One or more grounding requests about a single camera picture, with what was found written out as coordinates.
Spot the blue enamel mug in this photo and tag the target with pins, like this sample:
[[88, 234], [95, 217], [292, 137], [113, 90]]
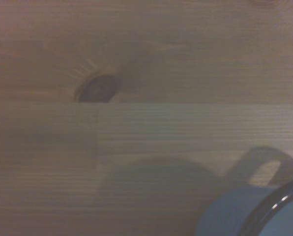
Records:
[[222, 214]]

